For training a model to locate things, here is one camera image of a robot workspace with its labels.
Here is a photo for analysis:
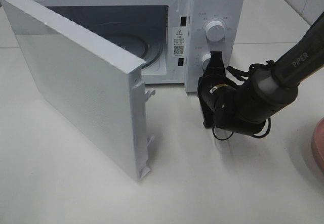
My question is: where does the upper white dial knob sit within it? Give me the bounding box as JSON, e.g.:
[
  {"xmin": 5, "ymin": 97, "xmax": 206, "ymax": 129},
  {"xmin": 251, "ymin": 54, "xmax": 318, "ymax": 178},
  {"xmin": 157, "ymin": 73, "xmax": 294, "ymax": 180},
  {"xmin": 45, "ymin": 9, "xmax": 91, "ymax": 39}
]
[{"xmin": 205, "ymin": 19, "xmax": 226, "ymax": 42}]

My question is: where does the glass microwave turntable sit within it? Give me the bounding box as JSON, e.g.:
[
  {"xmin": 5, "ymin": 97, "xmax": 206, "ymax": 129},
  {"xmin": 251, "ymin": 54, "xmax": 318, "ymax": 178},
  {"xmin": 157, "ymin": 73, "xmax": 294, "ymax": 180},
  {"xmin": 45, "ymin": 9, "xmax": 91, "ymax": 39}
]
[{"xmin": 106, "ymin": 31, "xmax": 163, "ymax": 69}]

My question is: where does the white microwave oven body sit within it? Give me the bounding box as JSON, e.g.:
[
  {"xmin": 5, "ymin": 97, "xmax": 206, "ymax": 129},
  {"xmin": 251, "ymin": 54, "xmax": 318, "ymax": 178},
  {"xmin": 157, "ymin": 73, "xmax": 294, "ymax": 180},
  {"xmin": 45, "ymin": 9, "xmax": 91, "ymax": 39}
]
[{"xmin": 32, "ymin": 0, "xmax": 243, "ymax": 92}]

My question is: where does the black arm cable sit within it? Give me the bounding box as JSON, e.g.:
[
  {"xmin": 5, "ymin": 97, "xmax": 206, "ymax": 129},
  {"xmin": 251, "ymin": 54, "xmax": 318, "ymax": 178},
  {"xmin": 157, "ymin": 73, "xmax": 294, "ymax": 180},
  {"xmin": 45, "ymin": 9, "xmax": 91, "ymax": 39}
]
[{"xmin": 212, "ymin": 60, "xmax": 275, "ymax": 141}]

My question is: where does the white dial knob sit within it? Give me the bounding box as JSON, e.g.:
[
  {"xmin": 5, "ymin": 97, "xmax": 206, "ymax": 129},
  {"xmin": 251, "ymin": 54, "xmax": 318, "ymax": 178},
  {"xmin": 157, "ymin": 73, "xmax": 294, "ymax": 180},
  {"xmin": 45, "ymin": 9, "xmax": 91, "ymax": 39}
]
[
  {"xmin": 201, "ymin": 53, "xmax": 211, "ymax": 71},
  {"xmin": 205, "ymin": 19, "xmax": 226, "ymax": 42}
]

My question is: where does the lower white dial knob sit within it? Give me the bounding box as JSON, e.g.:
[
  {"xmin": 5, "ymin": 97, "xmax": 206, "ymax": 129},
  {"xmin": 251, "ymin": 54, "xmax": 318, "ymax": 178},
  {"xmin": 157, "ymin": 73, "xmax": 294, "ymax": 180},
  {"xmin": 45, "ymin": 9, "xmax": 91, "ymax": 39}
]
[{"xmin": 201, "ymin": 53, "xmax": 211, "ymax": 71}]

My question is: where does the white microwave door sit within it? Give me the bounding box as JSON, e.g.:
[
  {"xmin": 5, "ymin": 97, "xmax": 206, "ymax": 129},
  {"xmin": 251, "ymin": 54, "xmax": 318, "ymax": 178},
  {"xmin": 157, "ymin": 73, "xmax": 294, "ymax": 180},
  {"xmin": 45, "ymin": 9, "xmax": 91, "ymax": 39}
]
[{"xmin": 1, "ymin": 0, "xmax": 155, "ymax": 181}]

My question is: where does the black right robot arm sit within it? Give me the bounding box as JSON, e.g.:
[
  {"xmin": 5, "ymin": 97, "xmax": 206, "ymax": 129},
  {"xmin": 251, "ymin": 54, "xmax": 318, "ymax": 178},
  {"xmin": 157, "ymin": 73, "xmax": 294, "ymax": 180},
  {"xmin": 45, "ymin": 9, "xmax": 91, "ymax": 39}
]
[{"xmin": 197, "ymin": 15, "xmax": 323, "ymax": 139}]

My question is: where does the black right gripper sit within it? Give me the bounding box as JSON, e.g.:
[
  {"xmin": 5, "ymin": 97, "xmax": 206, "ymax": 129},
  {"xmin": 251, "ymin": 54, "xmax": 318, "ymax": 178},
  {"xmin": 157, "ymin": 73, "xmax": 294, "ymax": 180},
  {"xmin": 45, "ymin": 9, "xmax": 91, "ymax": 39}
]
[{"xmin": 197, "ymin": 51, "xmax": 237, "ymax": 128}]

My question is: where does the pink round plate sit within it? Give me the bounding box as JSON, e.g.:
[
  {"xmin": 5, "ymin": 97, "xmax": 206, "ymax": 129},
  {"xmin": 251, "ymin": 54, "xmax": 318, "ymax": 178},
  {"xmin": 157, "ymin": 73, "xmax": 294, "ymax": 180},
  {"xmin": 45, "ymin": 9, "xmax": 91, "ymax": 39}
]
[{"xmin": 311, "ymin": 118, "xmax": 324, "ymax": 171}]

